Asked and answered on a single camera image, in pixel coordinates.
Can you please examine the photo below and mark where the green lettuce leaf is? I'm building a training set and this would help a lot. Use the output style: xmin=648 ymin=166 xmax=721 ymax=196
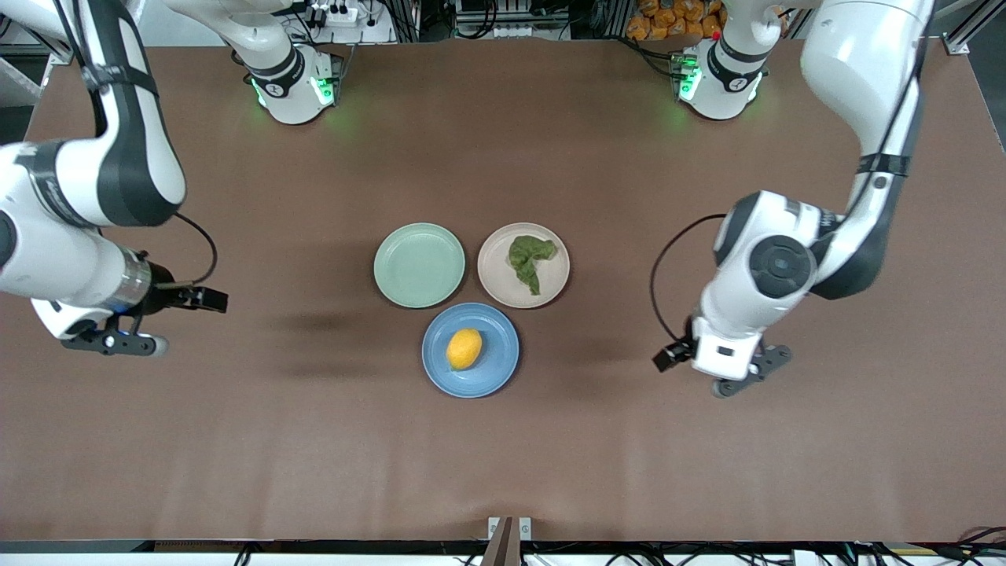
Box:
xmin=507 ymin=234 xmax=560 ymax=297

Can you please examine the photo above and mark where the yellow lemon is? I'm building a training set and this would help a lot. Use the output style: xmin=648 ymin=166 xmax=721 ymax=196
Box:
xmin=446 ymin=327 xmax=484 ymax=372

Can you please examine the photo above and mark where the blue plate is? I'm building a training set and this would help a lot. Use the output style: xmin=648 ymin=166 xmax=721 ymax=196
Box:
xmin=421 ymin=302 xmax=520 ymax=399

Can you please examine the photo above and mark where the beige plate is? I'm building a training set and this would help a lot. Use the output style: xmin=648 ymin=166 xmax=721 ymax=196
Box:
xmin=477 ymin=222 xmax=571 ymax=310

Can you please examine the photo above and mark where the light green plate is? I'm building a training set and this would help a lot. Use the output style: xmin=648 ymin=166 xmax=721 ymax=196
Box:
xmin=373 ymin=222 xmax=467 ymax=309

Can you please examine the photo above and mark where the white power strip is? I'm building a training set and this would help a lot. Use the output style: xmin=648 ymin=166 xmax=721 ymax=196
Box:
xmin=303 ymin=2 xmax=361 ymax=26

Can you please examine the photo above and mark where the bag of orange items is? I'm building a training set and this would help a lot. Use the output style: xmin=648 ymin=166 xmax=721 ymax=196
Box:
xmin=626 ymin=0 xmax=728 ymax=42

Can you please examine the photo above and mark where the white connector block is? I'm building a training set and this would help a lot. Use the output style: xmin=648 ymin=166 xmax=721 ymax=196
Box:
xmin=470 ymin=22 xmax=545 ymax=40

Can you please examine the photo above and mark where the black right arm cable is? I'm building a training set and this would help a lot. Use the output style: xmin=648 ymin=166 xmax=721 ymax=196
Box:
xmin=55 ymin=0 xmax=219 ymax=286

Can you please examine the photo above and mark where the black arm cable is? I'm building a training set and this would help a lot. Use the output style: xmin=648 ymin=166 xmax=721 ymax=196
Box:
xmin=55 ymin=0 xmax=219 ymax=286
xmin=649 ymin=0 xmax=936 ymax=348

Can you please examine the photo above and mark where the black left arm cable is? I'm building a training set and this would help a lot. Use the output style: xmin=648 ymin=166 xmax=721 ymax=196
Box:
xmin=649 ymin=0 xmax=936 ymax=348

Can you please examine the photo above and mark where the metal table edge bracket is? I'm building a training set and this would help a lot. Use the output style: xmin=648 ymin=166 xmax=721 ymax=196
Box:
xmin=481 ymin=516 xmax=534 ymax=566

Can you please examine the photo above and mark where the aluminium frame profile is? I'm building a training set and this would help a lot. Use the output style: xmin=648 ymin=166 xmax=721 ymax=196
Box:
xmin=938 ymin=0 xmax=1006 ymax=57

